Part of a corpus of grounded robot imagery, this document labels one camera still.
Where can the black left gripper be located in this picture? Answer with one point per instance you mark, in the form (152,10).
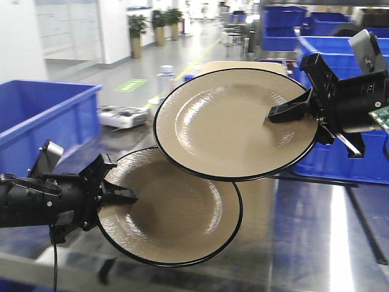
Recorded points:
(77,198)

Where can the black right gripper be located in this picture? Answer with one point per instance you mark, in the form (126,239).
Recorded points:
(341,106)

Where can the beige plate black rim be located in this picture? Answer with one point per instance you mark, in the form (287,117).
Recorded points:
(178,219)
(216,125)

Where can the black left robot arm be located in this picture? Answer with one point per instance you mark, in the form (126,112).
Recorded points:
(22,201)

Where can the cream plastic storage bin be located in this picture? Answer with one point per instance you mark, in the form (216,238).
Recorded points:
(269,66)

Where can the large blue crate upper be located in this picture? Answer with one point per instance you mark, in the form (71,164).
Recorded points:
(332,161)

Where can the white remote controller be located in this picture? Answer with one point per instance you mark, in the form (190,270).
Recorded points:
(122,117)

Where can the green circuit board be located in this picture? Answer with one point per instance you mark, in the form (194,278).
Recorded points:
(380,116)

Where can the blue plastic crate left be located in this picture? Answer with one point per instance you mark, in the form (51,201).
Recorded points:
(34,111)

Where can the clear water bottle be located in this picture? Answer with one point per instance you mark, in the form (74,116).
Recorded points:
(166,80)

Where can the potted plant gold pot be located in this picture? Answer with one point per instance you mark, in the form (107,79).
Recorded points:
(137,27)

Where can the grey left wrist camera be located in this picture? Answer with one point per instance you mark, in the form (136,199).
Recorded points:
(50,154)

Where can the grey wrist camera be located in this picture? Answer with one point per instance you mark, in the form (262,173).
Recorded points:
(367,52)
(50,154)

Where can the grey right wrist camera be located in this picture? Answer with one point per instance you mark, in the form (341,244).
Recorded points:
(367,52)

